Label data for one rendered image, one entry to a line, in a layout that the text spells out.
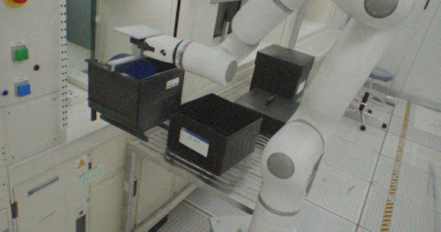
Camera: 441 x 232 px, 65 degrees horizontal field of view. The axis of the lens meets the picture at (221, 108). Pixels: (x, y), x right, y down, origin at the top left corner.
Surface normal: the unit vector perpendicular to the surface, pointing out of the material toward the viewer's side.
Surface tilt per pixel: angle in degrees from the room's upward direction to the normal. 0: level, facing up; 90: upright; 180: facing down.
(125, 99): 90
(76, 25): 90
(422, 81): 90
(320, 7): 90
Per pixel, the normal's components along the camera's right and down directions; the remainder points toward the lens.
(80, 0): -0.50, 0.30
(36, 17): 0.85, 0.36
